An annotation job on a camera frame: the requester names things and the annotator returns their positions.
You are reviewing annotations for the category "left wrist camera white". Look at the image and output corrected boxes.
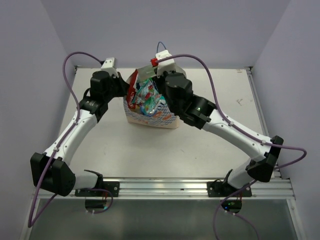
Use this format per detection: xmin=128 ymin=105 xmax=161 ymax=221
xmin=100 ymin=57 xmax=119 ymax=78

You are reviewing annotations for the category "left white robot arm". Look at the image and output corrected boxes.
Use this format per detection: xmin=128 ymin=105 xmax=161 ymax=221
xmin=30 ymin=70 xmax=129 ymax=197

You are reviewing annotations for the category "checkered paper bag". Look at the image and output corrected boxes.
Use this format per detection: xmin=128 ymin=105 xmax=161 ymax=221
xmin=122 ymin=41 xmax=187 ymax=130

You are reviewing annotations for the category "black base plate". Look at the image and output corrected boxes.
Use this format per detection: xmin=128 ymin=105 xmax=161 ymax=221
xmin=206 ymin=179 xmax=253 ymax=198
xmin=74 ymin=180 xmax=120 ymax=198

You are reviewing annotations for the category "aluminium mounting rail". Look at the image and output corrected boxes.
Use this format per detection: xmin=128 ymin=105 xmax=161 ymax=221
xmin=103 ymin=177 xmax=295 ymax=200

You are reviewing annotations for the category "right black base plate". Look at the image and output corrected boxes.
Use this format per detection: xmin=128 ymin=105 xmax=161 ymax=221
xmin=206 ymin=179 xmax=253 ymax=198

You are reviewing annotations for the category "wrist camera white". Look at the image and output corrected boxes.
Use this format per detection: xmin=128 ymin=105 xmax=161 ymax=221
xmin=150 ymin=50 xmax=177 ymax=77
xmin=100 ymin=57 xmax=119 ymax=78

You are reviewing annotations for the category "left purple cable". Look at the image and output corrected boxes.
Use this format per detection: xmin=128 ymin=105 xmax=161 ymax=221
xmin=27 ymin=51 xmax=114 ymax=228

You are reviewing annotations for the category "purple cable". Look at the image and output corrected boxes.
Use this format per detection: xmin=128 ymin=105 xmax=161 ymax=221
xmin=27 ymin=51 xmax=114 ymax=228
xmin=159 ymin=53 xmax=308 ymax=240

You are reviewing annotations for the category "Fox's candy packet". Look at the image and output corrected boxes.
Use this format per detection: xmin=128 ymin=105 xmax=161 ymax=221
xmin=131 ymin=78 xmax=166 ymax=117

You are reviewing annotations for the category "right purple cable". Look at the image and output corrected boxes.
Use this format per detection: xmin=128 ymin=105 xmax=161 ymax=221
xmin=159 ymin=53 xmax=308 ymax=240

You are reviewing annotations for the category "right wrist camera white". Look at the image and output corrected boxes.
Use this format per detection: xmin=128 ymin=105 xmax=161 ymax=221
xmin=150 ymin=50 xmax=177 ymax=77

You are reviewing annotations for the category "red Chuba chips bag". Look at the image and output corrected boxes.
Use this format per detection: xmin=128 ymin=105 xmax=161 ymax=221
xmin=126 ymin=69 xmax=138 ymax=111

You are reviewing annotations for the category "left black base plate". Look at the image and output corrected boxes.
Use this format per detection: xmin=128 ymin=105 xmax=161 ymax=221
xmin=74 ymin=180 xmax=120 ymax=198

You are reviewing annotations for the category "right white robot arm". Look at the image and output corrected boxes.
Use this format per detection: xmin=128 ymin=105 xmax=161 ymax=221
xmin=155 ymin=72 xmax=284 ymax=197

